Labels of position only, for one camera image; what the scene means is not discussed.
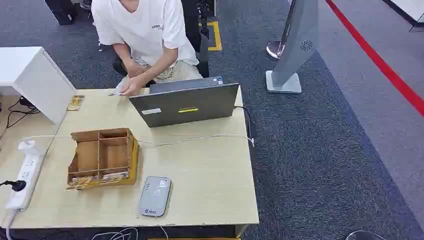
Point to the grey standing kiosk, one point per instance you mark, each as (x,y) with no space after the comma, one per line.
(293,49)

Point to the chrome stanchion base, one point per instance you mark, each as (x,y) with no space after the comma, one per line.
(275,49)

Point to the person's hand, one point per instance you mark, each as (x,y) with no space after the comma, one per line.
(132,87)

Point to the cards in wooden box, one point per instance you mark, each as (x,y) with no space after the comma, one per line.
(96,180)

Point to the white power strip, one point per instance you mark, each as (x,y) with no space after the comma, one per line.
(26,179)

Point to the grey card reader device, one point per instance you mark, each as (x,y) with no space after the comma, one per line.
(155,196)

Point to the card stack with yellow print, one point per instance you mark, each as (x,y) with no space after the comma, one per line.
(75,103)

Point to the grey laptop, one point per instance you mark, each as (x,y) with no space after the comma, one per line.
(185,104)

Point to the black power plug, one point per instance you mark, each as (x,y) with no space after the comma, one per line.
(16,185)

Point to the wooden card box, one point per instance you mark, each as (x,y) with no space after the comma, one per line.
(103,159)

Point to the person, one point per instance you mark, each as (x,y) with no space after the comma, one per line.
(149,30)

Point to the pale wooden desk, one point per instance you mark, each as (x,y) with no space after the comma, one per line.
(185,179)

